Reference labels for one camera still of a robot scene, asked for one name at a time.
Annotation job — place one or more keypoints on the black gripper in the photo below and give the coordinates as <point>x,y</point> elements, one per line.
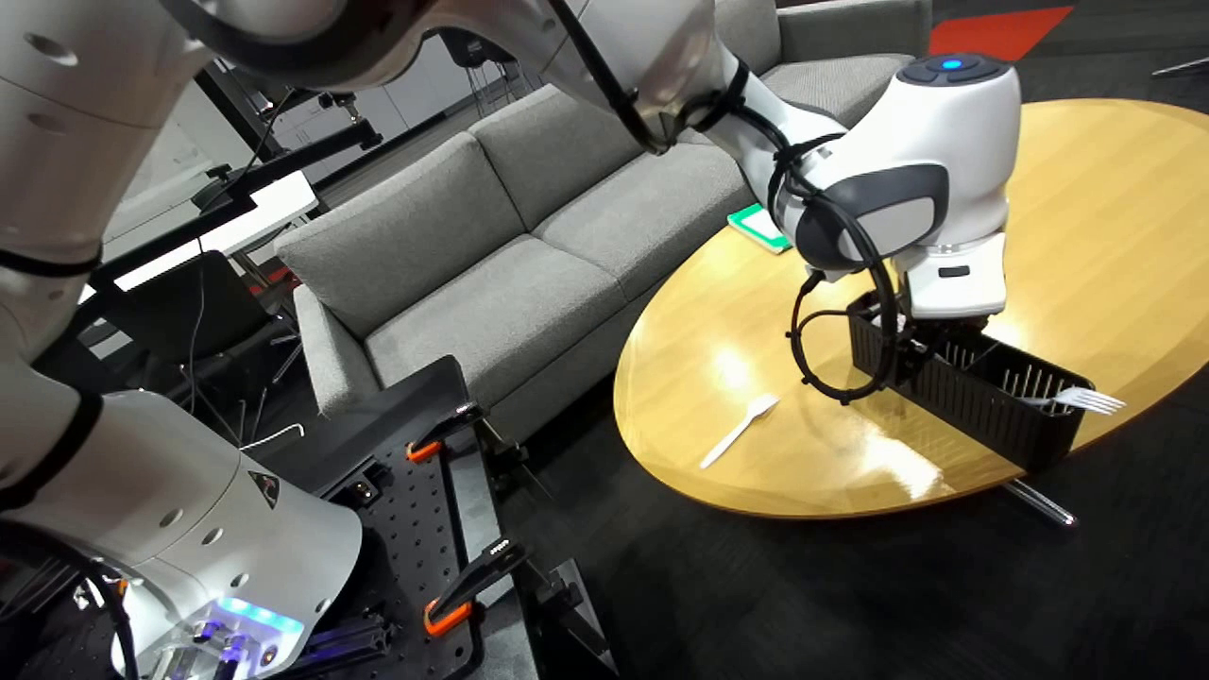
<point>951,327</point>

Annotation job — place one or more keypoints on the black plastic utensil holder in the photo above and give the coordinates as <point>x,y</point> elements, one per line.
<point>995,411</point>

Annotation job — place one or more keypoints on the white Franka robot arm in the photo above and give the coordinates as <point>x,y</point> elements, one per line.
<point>910,138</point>

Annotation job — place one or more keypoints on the white plastic knife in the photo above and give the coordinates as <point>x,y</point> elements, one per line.
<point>1086,402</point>

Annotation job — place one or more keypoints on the metal table leg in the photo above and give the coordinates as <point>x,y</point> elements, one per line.
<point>1046,506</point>

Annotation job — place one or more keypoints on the white plastic fork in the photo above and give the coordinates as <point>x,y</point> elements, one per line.
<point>743,433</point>

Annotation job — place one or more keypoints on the grey fabric sofa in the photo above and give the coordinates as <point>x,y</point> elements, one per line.
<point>505,304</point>

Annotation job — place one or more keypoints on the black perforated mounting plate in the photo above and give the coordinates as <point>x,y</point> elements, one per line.
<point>402,532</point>

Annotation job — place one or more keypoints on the black metal stand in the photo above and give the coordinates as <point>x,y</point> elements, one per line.
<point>309,147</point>

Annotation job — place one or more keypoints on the white-topped black desk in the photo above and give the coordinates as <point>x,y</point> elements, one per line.
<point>241,230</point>

